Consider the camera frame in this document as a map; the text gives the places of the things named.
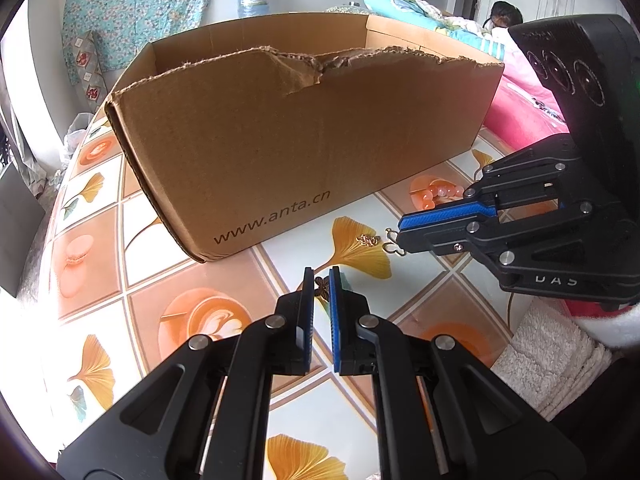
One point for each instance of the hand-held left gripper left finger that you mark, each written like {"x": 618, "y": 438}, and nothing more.
{"x": 307, "y": 320}

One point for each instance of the teal floral cloth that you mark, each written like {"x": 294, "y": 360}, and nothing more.
{"x": 140, "y": 5}

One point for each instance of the patterned cushion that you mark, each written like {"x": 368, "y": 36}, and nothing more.
{"x": 85, "y": 67}

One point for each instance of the grey lace pillow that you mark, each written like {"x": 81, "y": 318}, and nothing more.
{"x": 350, "y": 7}

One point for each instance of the black board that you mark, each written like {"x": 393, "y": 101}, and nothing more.
{"x": 15, "y": 230}

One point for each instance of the blue water jug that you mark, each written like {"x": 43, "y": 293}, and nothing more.
{"x": 252, "y": 2}

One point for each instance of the white plastic bag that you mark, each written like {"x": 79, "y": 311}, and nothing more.
{"x": 75, "y": 135}

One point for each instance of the blue cartoon quilt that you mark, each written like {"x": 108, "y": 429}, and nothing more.
{"x": 395, "y": 2}

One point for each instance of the white fluffy cloth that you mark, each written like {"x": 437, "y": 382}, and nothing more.
{"x": 545, "y": 360}

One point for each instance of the ginkgo patterned tablecloth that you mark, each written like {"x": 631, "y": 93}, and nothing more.
{"x": 150, "y": 280}

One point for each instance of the brown cardboard box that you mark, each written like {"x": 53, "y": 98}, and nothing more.
{"x": 250, "y": 160}

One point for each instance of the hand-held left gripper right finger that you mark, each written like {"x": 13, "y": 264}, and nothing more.
{"x": 336, "y": 320}

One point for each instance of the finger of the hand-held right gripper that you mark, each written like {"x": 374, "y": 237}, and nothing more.
{"x": 440, "y": 216}
{"x": 440, "y": 240}

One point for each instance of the pink floral blanket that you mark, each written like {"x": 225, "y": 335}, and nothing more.
{"x": 520, "y": 120}

